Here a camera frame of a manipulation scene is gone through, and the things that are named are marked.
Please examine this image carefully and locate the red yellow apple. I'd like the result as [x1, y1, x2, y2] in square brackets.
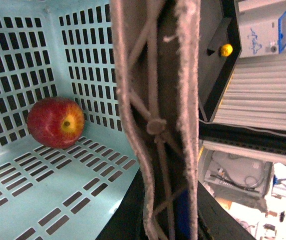
[27, 96, 85, 149]

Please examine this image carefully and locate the light blue plastic basket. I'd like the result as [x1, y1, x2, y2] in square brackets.
[0, 0, 143, 240]

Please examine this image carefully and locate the white thin cable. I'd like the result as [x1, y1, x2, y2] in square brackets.
[198, 98, 286, 138]

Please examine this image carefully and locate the black perforated steel post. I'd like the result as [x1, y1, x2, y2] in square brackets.
[199, 121, 286, 156]

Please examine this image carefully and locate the black upper display tray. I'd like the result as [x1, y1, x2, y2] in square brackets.
[198, 0, 241, 122]

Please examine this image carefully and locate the white blue chest freezer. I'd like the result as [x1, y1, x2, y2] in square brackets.
[237, 0, 286, 58]

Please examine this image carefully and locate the yellow lemon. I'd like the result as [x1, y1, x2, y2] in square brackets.
[220, 44, 233, 57]

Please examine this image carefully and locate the black triangular divider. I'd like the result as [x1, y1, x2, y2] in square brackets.
[206, 17, 231, 56]

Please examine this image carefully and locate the upper white washing machine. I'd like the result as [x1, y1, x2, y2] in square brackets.
[199, 147, 273, 199]

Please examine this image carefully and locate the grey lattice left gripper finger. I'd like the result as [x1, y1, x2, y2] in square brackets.
[110, 0, 200, 240]

